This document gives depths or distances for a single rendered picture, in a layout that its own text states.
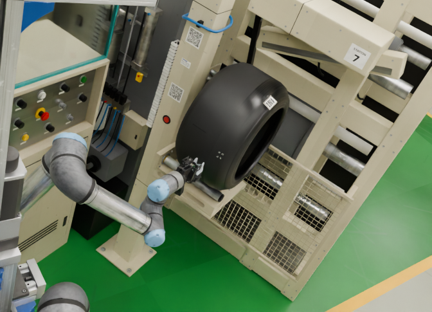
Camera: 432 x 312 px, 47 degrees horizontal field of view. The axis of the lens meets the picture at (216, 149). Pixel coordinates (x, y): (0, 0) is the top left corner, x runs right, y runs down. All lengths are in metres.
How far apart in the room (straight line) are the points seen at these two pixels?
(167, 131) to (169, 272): 1.04
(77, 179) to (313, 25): 1.19
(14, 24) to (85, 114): 1.62
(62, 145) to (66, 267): 1.41
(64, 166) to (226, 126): 0.71
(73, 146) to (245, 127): 0.71
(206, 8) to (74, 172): 0.91
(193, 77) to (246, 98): 0.31
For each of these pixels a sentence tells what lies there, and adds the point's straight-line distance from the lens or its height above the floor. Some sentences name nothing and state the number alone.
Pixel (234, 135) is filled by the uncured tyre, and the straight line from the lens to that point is 2.05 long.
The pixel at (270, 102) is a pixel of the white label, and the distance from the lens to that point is 2.11.
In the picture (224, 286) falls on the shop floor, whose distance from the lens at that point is 3.24.
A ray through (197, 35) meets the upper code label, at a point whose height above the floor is 1.53.
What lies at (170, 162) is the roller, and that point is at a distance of 2.43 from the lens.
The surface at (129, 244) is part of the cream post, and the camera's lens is 3.03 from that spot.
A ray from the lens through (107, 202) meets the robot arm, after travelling 1.73.
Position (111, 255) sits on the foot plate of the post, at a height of 0.01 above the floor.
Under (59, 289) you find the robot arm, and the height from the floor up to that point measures 1.36.
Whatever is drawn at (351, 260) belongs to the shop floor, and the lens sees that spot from 3.93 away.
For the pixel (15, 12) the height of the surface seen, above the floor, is 2.00.
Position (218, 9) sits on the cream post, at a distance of 2.14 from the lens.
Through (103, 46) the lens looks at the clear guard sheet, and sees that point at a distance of 2.31.
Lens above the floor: 2.42
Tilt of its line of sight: 35 degrees down
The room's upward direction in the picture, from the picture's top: 23 degrees clockwise
